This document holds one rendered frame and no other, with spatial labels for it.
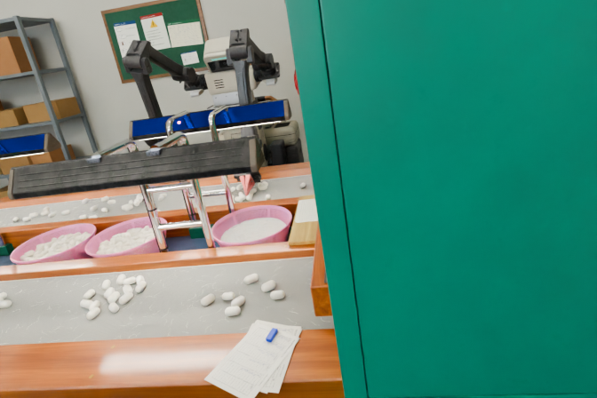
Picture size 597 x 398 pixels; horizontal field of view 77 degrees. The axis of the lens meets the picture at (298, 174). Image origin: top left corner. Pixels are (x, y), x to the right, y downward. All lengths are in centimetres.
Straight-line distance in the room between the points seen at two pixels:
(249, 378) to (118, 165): 54
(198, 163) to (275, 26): 273
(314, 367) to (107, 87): 368
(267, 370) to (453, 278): 39
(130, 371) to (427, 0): 77
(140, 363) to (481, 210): 67
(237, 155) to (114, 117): 337
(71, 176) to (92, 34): 317
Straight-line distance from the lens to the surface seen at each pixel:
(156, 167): 91
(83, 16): 417
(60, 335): 110
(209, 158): 86
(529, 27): 41
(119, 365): 88
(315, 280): 75
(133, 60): 180
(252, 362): 76
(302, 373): 72
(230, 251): 111
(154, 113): 191
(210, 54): 210
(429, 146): 39
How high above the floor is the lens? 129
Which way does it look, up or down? 19 degrees down
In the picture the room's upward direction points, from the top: 9 degrees counter-clockwise
